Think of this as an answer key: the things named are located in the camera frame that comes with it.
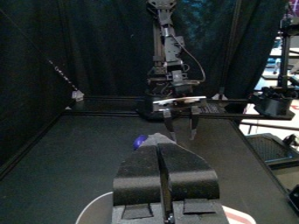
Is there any black cloth curtain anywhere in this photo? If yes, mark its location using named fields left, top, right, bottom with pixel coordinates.
left=0, top=0, right=291, bottom=169

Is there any white red striped toy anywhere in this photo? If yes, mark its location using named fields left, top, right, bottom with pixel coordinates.
left=220, top=205, right=258, bottom=224

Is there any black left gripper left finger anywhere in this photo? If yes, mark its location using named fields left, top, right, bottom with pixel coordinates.
left=112, top=132, right=164, bottom=221

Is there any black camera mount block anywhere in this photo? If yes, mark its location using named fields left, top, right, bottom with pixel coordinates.
left=250, top=86, right=297, bottom=121

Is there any black vertical stand pole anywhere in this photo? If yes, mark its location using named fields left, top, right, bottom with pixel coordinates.
left=277, top=17, right=299, bottom=90

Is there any black frame post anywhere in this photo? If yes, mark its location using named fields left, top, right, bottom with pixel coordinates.
left=219, top=0, right=243, bottom=97

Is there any blue round toy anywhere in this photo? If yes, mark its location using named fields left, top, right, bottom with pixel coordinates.
left=132, top=134, right=150, bottom=151

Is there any white corner bracket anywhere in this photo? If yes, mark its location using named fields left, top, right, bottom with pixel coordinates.
left=70, top=89, right=86, bottom=102
left=211, top=92, right=230, bottom=102

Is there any grey bowl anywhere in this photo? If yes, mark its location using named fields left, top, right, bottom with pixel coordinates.
left=75, top=191, right=115, bottom=224

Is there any black frame rail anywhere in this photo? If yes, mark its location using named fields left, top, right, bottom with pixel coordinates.
left=63, top=95, right=297, bottom=121

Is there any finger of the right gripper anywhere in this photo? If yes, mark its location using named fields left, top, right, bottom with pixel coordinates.
left=162, top=108, right=179, bottom=144
left=188, top=106, right=202, bottom=141

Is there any black mesh basket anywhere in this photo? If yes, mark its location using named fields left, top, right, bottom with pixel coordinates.
left=244, top=132, right=299, bottom=171

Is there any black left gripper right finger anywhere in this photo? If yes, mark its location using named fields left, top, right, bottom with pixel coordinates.
left=156, top=136, right=222, bottom=216

